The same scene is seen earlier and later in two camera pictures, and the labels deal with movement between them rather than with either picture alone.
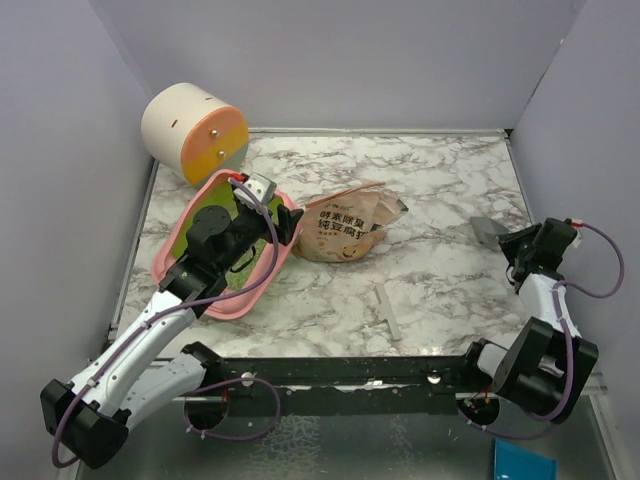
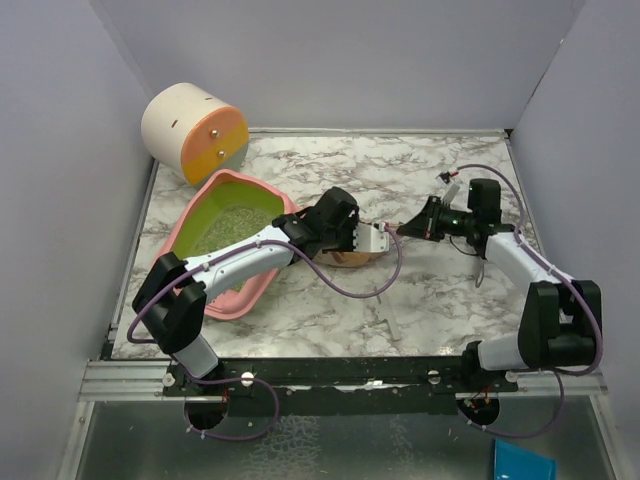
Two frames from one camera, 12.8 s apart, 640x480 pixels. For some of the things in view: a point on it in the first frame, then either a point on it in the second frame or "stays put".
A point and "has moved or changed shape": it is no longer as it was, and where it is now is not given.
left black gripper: [287, 222] to [350, 222]
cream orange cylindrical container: [190, 132] stays put
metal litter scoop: [488, 231] has moved or changed shape
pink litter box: [254, 276] stays put
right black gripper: [509, 242] to [429, 217]
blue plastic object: [514, 463] stays put
